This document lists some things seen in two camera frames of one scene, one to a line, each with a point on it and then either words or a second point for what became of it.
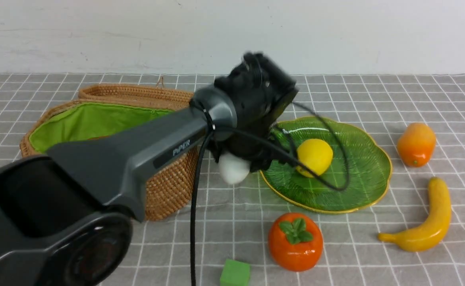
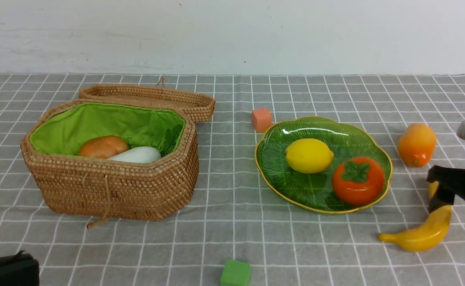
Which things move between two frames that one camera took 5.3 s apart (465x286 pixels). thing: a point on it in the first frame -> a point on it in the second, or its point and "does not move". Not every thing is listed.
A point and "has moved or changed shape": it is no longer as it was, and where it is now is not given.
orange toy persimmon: [295, 242] -> [358, 180]
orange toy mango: [416, 144] does not move
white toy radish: [233, 169] has moved or changed shape
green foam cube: [235, 273] does not move
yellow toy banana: [429, 232] does not move
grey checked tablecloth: [234, 221] does not move
